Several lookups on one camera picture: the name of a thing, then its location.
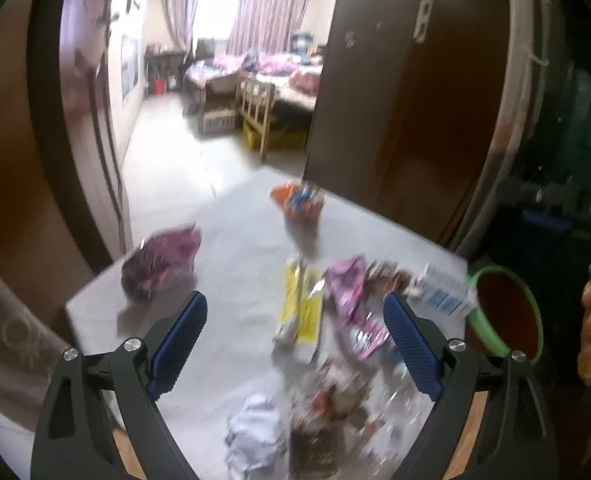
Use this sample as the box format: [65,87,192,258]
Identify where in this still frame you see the white paper ball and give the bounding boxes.
[224,394,288,479]

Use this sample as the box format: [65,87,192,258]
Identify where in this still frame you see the dark Baisha cigarette pack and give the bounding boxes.
[289,424,343,479]

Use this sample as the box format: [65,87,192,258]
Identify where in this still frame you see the pink Pocky wrapper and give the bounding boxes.
[325,255,389,362]

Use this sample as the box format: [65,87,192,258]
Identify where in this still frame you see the yellow drink carton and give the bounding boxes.
[274,257,326,350]

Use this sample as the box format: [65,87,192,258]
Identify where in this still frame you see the clear plastic bottle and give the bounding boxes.
[378,361,433,442]

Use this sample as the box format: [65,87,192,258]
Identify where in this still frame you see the green rimmed trash bin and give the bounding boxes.
[465,264,544,365]

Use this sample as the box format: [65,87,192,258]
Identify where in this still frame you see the white blue medicine box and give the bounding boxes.
[405,263,477,318]

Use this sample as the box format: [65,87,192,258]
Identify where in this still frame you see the crumpled purple snack bag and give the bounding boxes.
[120,224,202,300]

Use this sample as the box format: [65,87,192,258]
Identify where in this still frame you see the dark brown wardrobe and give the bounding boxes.
[304,0,510,245]

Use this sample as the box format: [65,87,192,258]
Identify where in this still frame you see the crumpled printed paper wrapper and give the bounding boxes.
[365,260,414,296]

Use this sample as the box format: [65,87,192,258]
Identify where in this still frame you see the white table cloth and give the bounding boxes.
[65,169,467,479]

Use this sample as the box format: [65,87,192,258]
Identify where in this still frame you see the orange snack wrapper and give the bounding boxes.
[269,182,325,223]

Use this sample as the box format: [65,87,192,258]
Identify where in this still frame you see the yellow plastic crate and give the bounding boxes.
[242,120,309,152]

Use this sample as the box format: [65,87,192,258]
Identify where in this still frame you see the bed with pink bedding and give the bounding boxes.
[186,51,324,110]

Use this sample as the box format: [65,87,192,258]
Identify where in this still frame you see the white storage crate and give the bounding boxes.
[198,107,237,136]

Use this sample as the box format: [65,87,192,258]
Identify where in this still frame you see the red bucket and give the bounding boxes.
[153,77,167,96]

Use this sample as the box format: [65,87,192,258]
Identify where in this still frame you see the wooden bed footboard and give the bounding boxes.
[236,70,276,162]

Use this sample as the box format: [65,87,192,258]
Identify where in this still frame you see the dark wooden desk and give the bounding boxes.
[143,50,186,96]

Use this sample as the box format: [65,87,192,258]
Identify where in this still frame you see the pink window curtains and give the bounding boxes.
[162,0,309,55]

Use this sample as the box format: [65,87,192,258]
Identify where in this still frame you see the open brown wooden door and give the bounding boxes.
[0,0,141,271]

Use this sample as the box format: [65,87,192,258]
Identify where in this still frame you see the blue wall poster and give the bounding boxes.
[120,36,139,101]

